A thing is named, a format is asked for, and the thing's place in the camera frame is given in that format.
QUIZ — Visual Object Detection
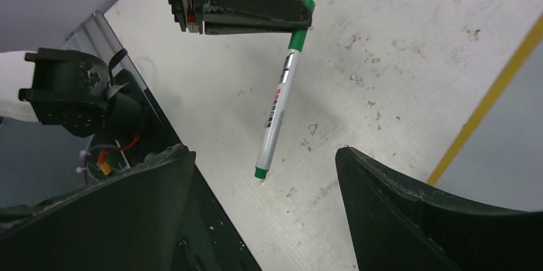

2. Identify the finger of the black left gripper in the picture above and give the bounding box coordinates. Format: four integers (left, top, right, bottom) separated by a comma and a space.
202, 0, 312, 35

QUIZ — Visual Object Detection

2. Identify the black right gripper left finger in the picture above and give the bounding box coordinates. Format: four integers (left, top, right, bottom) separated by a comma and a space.
1, 144, 196, 270

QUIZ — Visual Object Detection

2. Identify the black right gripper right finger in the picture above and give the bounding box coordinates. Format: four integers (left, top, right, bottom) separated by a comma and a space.
335, 147, 542, 270

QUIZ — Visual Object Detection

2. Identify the green capped whiteboard marker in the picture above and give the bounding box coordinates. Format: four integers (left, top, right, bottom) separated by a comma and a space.
254, 0, 316, 180

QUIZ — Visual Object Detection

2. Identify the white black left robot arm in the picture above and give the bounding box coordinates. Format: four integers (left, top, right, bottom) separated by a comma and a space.
18, 0, 315, 137

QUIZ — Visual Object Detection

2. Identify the yellow framed whiteboard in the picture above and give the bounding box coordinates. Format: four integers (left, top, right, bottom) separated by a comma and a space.
426, 12, 543, 213

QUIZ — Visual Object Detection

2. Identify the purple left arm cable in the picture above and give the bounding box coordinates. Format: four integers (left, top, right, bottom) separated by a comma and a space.
76, 144, 124, 187

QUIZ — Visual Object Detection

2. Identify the aluminium front rail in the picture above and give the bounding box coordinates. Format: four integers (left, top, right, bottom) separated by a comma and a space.
60, 10, 148, 99

